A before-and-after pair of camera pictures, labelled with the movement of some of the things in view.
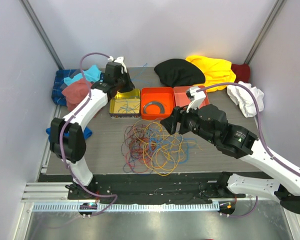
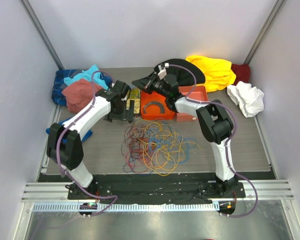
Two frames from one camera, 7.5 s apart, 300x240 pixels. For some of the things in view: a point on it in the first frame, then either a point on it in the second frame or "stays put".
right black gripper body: (189, 121) → (154, 85)
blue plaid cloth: (58, 97) stays put
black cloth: (179, 72) stays put
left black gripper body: (123, 84) → (122, 113)
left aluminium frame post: (40, 32) stays put
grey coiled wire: (161, 106) stays put
